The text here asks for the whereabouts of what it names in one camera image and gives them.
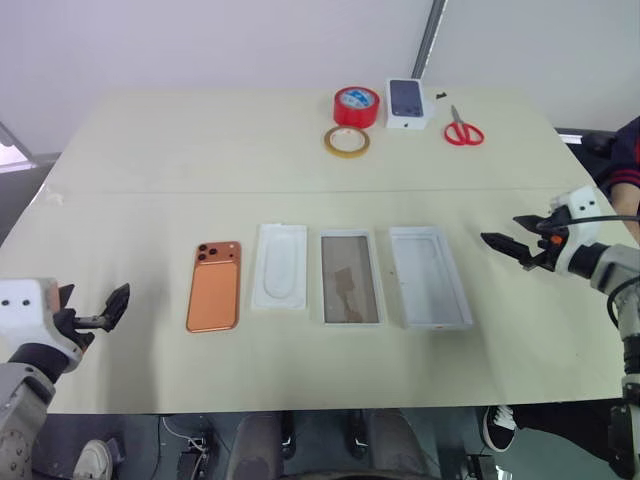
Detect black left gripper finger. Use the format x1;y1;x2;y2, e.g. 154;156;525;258
97;282;133;332
57;283;77;314

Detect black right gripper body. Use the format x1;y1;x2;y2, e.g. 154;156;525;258
524;209;572;272

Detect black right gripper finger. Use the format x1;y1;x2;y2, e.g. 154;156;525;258
512;213;547;232
479;231;534;268

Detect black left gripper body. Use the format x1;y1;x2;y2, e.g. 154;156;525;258
52;307;102;352

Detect white box lid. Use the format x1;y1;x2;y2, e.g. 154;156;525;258
388;225;474;332

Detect white plastic tray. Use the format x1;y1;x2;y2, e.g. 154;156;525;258
318;227;389;328

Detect white box with phone print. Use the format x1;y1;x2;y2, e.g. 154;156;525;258
384;76;433;132

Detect orange smartphone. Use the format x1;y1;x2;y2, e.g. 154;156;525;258
185;240;243;334

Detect person's dark jacket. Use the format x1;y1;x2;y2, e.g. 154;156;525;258
596;116;640;202

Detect light grey sneaker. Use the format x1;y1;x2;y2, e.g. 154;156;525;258
73;439;114;480

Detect clear acrylic panel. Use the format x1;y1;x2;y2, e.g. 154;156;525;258
0;121;37;175

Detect black trouser leg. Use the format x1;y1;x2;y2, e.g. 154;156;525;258
510;398;624;444

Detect white moulded tray insert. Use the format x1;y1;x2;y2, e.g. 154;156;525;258
249;223;309;314

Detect black and white sneaker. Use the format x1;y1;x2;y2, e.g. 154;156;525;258
481;404;518;453

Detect yellow clear tape roll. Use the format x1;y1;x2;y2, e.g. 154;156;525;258
321;125;372;159

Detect red tape roll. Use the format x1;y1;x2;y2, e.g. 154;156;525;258
332;85;383;129

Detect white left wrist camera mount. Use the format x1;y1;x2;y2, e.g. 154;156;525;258
0;277;84;362

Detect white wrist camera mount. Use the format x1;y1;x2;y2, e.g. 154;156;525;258
0;277;84;362
548;185;602;277

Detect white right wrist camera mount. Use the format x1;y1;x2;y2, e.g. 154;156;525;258
548;185;602;277

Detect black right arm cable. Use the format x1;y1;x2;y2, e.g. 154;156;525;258
553;212;640;237

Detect red handled scissors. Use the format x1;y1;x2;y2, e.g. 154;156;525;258
443;104;487;148

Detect white floor cable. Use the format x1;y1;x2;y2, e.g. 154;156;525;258
160;413;214;454

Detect grey wall strip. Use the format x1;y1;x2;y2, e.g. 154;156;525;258
414;0;447;81

